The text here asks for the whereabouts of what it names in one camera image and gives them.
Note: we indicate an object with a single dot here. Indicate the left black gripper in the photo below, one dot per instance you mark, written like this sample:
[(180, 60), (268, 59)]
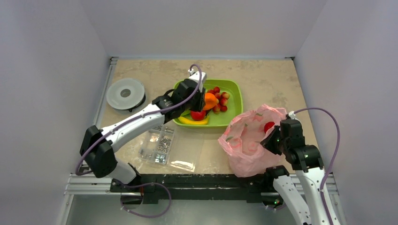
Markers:
[(198, 107)]

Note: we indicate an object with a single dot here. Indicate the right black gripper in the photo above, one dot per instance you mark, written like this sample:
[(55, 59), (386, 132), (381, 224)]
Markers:
[(271, 141)]

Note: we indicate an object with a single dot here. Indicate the red fake apple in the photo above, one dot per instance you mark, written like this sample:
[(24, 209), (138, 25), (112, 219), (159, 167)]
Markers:
[(197, 116)]

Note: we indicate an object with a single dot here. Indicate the orange fake fruit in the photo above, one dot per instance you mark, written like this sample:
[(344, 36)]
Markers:
[(210, 101)]

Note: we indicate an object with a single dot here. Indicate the yellow fake banana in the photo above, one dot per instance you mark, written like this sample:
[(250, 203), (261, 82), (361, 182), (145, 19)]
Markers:
[(187, 121)]

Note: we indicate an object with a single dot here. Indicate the pink plastic bag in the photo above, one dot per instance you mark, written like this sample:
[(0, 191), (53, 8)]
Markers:
[(242, 137)]

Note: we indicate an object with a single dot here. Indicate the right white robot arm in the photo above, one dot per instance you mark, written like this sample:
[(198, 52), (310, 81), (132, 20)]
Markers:
[(314, 207)]

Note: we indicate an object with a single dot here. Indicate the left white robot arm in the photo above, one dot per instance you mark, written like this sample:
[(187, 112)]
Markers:
[(99, 145)]

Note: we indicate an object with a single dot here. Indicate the red fake cherry bunch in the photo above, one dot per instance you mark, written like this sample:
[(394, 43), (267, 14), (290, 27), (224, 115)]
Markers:
[(223, 98)]

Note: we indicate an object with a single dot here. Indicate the green plastic tray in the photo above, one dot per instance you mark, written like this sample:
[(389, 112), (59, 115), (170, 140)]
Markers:
[(235, 105)]

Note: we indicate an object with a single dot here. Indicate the clear screw organizer box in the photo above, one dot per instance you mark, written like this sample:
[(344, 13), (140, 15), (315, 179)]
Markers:
[(178, 148)]

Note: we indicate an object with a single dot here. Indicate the grey filament spool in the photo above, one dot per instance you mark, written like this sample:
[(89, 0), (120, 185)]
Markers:
[(127, 94)]

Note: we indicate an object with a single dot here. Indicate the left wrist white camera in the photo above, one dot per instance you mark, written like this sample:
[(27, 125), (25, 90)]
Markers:
[(199, 77)]

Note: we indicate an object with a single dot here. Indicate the wrist white camera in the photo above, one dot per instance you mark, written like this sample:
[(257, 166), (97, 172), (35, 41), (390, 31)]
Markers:
[(199, 77), (291, 115)]

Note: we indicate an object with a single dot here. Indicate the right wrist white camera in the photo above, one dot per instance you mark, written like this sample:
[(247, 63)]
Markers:
[(291, 115)]

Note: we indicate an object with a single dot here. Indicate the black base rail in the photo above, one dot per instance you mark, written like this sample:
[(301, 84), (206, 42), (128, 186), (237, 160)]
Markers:
[(224, 187)]

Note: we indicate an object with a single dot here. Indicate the aluminium frame rail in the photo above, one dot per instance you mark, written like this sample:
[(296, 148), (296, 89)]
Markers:
[(98, 115)]

